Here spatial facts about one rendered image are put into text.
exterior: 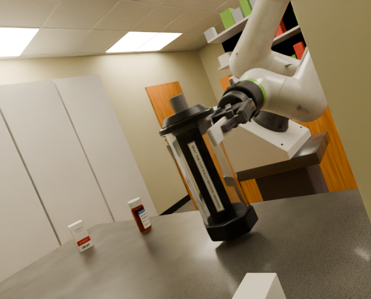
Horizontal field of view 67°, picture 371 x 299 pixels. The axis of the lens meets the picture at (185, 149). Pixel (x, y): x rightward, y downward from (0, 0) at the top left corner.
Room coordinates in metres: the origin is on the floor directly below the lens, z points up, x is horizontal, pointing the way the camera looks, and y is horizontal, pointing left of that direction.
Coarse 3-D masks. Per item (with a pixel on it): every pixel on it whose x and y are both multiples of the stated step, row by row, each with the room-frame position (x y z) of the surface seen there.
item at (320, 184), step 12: (300, 168) 0.98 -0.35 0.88; (312, 168) 1.02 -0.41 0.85; (264, 180) 1.06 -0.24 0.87; (276, 180) 1.04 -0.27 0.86; (288, 180) 1.01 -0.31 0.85; (300, 180) 0.99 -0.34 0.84; (312, 180) 0.98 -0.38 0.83; (324, 180) 1.12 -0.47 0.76; (264, 192) 1.07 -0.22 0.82; (276, 192) 1.05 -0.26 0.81; (288, 192) 1.02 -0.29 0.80; (300, 192) 1.00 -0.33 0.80; (312, 192) 0.97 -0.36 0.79; (324, 192) 1.06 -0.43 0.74
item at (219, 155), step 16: (192, 128) 0.47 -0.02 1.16; (208, 128) 0.48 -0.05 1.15; (176, 144) 0.49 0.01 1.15; (208, 144) 0.48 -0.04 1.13; (176, 160) 0.51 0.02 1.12; (224, 160) 0.49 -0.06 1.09; (192, 176) 0.49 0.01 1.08; (224, 176) 0.48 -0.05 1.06; (192, 192) 0.50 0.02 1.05; (240, 192) 0.50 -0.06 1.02; (240, 208) 0.49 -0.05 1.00; (208, 224) 0.50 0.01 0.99; (224, 224) 0.48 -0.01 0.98
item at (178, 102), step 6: (174, 96) 0.50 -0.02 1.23; (180, 96) 0.50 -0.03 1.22; (174, 102) 0.50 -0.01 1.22; (180, 102) 0.50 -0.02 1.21; (174, 108) 0.51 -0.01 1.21; (180, 108) 0.50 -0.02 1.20; (186, 108) 0.51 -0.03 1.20; (192, 108) 0.48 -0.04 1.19; (198, 108) 0.49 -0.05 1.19; (204, 108) 0.49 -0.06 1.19; (174, 114) 0.49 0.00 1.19; (180, 114) 0.48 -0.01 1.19; (186, 114) 0.47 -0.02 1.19; (192, 114) 0.47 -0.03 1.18; (168, 120) 0.49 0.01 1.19; (174, 120) 0.48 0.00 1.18; (180, 120) 0.47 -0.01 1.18; (162, 126) 0.51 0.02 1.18
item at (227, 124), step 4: (236, 116) 0.51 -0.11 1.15; (240, 116) 0.51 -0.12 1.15; (244, 116) 0.51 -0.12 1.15; (228, 120) 0.51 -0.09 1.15; (232, 120) 0.51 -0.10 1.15; (236, 120) 0.52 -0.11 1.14; (240, 120) 0.51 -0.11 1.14; (224, 124) 0.50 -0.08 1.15; (228, 124) 0.50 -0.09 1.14; (232, 124) 0.51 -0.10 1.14; (236, 124) 0.52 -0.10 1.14; (224, 128) 0.49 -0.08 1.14; (228, 128) 0.49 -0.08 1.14; (224, 132) 0.50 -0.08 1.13
